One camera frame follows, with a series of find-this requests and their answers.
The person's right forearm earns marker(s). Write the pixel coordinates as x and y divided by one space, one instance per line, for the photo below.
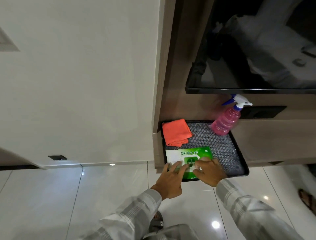
249 215

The person's left fingers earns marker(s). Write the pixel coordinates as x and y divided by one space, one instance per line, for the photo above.
177 168

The black tray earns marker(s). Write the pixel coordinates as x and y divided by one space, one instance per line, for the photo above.
240 160

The person's right hand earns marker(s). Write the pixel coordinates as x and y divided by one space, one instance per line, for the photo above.
212 173

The black wall socket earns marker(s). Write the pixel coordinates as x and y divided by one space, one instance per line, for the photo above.
264 112

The person's dark sandal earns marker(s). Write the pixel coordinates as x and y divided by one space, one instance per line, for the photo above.
158 222

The wooden television unit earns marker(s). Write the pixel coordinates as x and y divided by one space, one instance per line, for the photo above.
271 141

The orange folded cloth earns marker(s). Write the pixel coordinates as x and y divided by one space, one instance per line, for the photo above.
176 132

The black television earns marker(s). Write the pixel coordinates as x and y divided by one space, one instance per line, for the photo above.
246 44

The black floor socket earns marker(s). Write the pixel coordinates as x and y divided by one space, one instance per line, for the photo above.
57 157

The grey patterned tray liner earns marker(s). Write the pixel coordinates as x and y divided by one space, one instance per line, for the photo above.
219 145

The person's left hand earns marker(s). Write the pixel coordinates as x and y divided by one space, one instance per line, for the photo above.
167 183

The person's left forearm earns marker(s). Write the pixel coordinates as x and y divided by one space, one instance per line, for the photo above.
133 217

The green and white wipes packet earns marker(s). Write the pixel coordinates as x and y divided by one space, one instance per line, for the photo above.
177 154

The brown sandal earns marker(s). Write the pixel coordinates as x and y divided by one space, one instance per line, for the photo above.
308 200

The person's right fingers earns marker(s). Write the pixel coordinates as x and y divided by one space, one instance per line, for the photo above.
205 163

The pink spray bottle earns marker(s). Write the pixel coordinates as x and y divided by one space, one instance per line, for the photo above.
226 122

